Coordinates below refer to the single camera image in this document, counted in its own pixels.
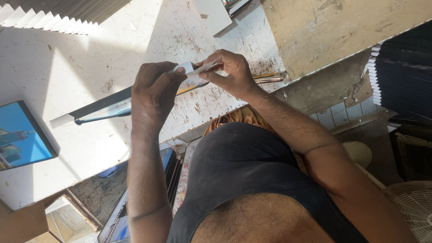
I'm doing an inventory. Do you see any person's left hand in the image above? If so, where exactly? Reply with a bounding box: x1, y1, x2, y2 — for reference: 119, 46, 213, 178
131, 61, 188, 135

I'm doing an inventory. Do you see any person's right hand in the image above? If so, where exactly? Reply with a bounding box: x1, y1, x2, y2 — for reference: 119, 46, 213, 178
195, 49, 259, 100

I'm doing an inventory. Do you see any white paper strip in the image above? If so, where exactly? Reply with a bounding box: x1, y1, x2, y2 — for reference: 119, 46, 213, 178
171, 60, 220, 86

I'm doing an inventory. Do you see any long black picture frame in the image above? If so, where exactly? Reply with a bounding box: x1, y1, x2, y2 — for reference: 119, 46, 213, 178
69, 62, 287, 126

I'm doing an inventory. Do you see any white board piece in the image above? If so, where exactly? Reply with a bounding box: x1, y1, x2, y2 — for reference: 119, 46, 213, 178
194, 0, 233, 37

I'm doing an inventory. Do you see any grey metal tool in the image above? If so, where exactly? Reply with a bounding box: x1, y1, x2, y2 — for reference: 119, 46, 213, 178
221, 0, 252, 17

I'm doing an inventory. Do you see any black sleeveless shirt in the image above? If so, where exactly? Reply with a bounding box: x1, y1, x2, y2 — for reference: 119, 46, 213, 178
167, 122, 369, 243

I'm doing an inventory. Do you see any stack of framed pictures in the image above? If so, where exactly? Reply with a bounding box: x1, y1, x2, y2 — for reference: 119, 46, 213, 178
97, 147, 183, 243

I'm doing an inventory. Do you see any stack of white pleated boards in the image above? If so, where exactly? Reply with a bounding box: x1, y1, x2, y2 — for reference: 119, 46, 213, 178
0, 0, 132, 36

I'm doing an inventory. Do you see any black framed blue picture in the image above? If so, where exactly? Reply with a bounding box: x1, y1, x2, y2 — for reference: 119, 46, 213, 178
0, 100, 59, 172

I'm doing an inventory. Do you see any cream round stool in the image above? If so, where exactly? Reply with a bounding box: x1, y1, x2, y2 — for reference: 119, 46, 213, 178
342, 141, 373, 169

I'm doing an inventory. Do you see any stack of black frames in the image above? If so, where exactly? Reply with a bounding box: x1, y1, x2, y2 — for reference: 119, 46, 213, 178
367, 20, 432, 123

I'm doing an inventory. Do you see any brown wooden crate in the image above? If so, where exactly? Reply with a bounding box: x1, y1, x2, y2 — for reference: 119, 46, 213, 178
0, 189, 104, 243

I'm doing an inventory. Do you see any dark wooden box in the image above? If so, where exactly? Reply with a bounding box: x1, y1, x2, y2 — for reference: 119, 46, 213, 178
388, 118, 432, 183

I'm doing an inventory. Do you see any white cage fan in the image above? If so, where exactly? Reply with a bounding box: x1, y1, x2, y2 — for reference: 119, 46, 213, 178
383, 180, 432, 243

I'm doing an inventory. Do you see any floral patterned frame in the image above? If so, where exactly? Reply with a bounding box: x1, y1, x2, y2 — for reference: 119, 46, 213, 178
172, 138, 203, 216

